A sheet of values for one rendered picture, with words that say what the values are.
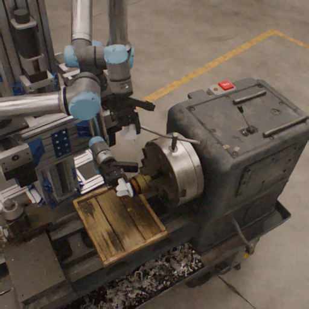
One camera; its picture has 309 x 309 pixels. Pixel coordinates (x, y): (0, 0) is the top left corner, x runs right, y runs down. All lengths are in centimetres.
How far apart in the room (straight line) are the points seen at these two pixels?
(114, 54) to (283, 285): 198
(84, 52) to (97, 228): 76
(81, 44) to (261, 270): 193
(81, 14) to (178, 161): 66
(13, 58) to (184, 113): 82
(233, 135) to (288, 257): 143
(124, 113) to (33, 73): 64
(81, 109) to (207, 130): 53
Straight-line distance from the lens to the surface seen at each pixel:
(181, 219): 164
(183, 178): 138
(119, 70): 117
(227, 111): 160
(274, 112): 168
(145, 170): 146
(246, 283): 252
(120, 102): 122
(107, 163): 153
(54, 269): 144
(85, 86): 140
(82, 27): 133
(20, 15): 162
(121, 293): 177
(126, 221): 160
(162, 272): 181
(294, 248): 277
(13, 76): 183
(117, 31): 162
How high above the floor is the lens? 224
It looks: 46 degrees down
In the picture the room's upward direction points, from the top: 9 degrees clockwise
